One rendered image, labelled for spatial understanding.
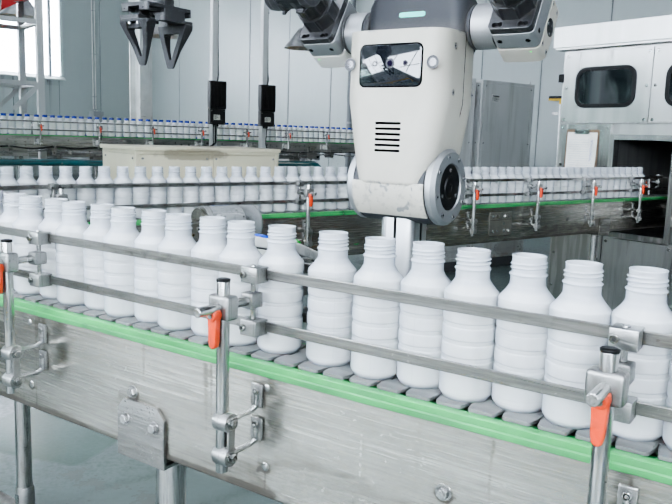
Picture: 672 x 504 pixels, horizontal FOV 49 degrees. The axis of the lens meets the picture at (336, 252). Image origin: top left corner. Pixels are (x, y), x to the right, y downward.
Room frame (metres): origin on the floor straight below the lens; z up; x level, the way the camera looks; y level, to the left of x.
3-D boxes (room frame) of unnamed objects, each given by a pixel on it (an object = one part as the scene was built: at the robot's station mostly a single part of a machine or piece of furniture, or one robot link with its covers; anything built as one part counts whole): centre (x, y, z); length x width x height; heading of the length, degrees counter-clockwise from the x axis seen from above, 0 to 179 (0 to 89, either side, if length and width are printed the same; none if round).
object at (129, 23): (1.29, 0.33, 1.44); 0.07 x 0.07 x 0.09; 56
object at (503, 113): (7.82, -1.55, 0.96); 0.82 x 0.50 x 1.91; 128
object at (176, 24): (1.32, 0.31, 1.44); 0.07 x 0.07 x 0.09; 56
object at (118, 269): (1.12, 0.33, 1.08); 0.06 x 0.06 x 0.17
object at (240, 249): (0.99, 0.13, 1.08); 0.06 x 0.06 x 0.17
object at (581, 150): (4.61, -1.48, 1.22); 0.23 x 0.04 x 0.32; 38
